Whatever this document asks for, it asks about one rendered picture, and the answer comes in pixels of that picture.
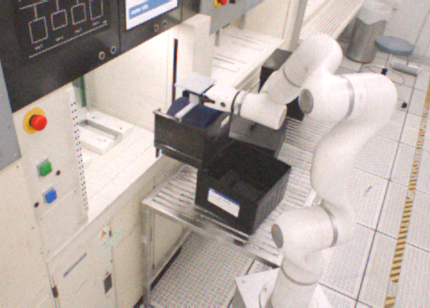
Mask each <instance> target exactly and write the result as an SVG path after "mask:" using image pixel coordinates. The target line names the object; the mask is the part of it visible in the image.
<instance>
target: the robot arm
mask: <svg viewBox="0 0 430 308"><path fill-rule="evenodd" d="M342 57H343V52H342V50H341V48H340V47H339V44H338V43H337V42H336V41H335V40H334V39H333V38H332V37H330V36H328V35H327V34H325V33H315V34H313V35H311V36H309V37H307V39H306V40H304V41H303V43H301V44H300V46H299V47H298V48H297V49H296V50H295V51H294V52H293V53H292V54H291V55H290V57H289V58H288V59H287V60H286V61H285V63H284V64H283V65H282V67H281V68H279V70H278V71H274V72H273V73H272V75H271V76H270V77H269V78H268V79H267V81H266V83H264V86H263V87H262V89H261V90H260V93H259V94H250V93H248V92H246V91H244V90H242V91H238V90H236V89H234V88H233V87H230V86H226V85H223V84H221V83H218V84H215V85H214V84H212V86H209V88H208V89H206V90H205V91H204V92H202V93H201V94H196V93H194V92H192V91H190V90H189V94H193V95H197V97H199V98H200V102H205V105H206V106H209V107H210V108H215V109H218V110H220V111H223V112H233V113H234V115H238V116H241V117H242V118H245V119H249V120H250V121H253V122H258V123H260V124H262V125H264V126H268V127H271V128H273V129H275V130H278V129H279V128H280V127H281V126H282V123H283V120H284V119H285V114H286V104H288V103H289V102H290V101H292V100H293V99H295V98H296V97H297V96H298V95H299V105H300V109H301V110H302V111H303V112H304V114H305V115H307V116H308V117H309V118H310V119H312V120H315V121H317V122H337V121H339V122H338V123H337V124H336V125H335V126H334V127H333V128H332V129H331V130H329V131H328V132H327V133H326V134H324V135H323V136H322V138H321V139H320V140H319V141H318V144H317V145H316V148H315V152H314V155H313V159H312V161H311V170H310V182H311V186H312V188H313V189H314V190H315V193H317V194H318V196H320V197H322V199H323V201H322V204H317V205H313V206H309V207H301V208H298V209H294V210H291V211H286V212H285V213H282V214H279V215H278V217H277V218H275V220H274V222H273V225H272V227H271V236H272V238H273V241H274V244H275V245H276V247H277V248H278V250H279V251H280V252H281V253H282V255H283V258H282V263H281V266H280V269H279V271H278V277H277V278H275V279H274V280H271V281H269V282H267V284H265V285H264V287H263V289H262V291H261V293H260V307H261V308H318V302H317V300H316V298H315V296H314V291H315V289H316V287H317V285H318V280H319V279H320V277H321V273H322V272H323V268H324V266H325V259H324V256H323V254H322V251H321V250H322V249H328V248H331V247H336V246H340V245H342V244H344V243H347V242H348V241H349V240H350V239H351V238H352V237H353V236H354V232H355V229H356V219H355V217H354V210H353V207H352V206H351V201H350V197H349V191H348V190H349V184H350V181H351V175H352V174H353V170H354V163H355V161H356V160H357V158H358V155H359V153H360V152H361V151H362V149H363V147H364V146H365V145H366V144H367V142H368V141H369V140H370V139H371V138H372V137H373V136H374V135H375V134H376V133H377V132H378V131H380V130H381V128H382V127H383V126H384V125H385V124H386V122H387V121H388V120H389V119H390V117H391V116H392V114H393V111H394V109H395V108H396V105H397V91H396V87H395V86H394V84H392V81H391V80H389V78H388V77H385V76H383V75H382V74H379V73H354V74H346V75H336V76H334V75H333V74H334V73H336V70H337V69H338V67H339V64H340V62H341V60H342ZM203 94H205V96H204V95H203Z"/></svg>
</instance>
